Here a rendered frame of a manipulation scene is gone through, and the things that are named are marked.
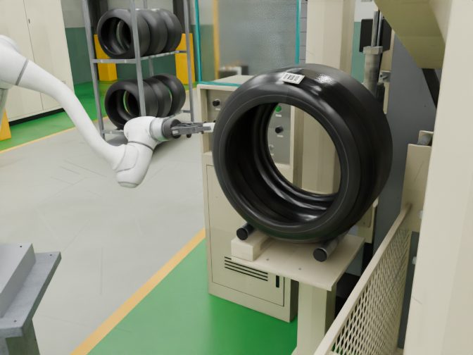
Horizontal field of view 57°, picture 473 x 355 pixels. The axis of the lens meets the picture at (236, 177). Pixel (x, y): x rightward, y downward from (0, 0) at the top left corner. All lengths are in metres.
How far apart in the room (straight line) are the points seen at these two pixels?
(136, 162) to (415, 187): 0.98
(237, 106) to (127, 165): 0.52
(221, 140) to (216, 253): 1.26
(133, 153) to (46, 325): 1.41
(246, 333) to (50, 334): 1.07
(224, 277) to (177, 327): 0.38
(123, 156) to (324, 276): 0.82
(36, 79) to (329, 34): 1.00
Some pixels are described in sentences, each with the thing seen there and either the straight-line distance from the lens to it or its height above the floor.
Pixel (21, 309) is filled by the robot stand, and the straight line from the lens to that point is 1.76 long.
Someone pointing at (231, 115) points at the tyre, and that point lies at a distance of 1.35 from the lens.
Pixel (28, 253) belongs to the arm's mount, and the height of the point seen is 0.72.
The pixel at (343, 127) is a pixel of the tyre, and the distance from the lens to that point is 1.21.
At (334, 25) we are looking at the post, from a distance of 1.58.
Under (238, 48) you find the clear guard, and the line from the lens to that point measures 2.16.
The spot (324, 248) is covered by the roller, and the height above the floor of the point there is 0.92.
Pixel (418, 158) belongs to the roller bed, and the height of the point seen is 1.16.
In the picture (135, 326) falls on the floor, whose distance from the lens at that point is 2.60.
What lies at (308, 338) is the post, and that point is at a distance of 2.10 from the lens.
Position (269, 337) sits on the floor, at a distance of 2.46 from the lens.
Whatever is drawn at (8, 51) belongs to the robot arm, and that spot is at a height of 1.51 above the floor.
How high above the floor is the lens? 1.60
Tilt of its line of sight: 20 degrees down
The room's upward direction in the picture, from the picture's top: 1 degrees counter-clockwise
